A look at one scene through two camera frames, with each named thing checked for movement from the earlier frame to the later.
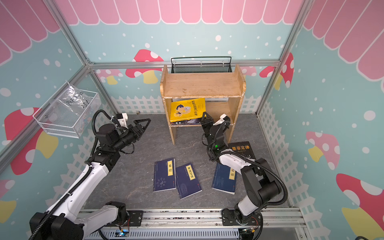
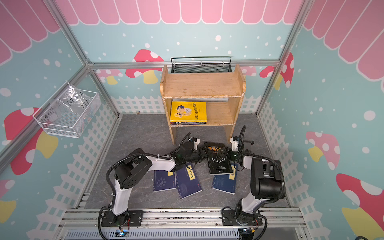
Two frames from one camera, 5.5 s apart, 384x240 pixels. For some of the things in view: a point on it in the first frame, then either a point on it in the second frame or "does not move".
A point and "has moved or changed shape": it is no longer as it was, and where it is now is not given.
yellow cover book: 187,109 does not move
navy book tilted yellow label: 187,181 does not move
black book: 243,148 has moved or changed shape
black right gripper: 209,126 → 233,152
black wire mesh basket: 201,65 does not move
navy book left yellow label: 164,175 does not move
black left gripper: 142,128 → 203,154
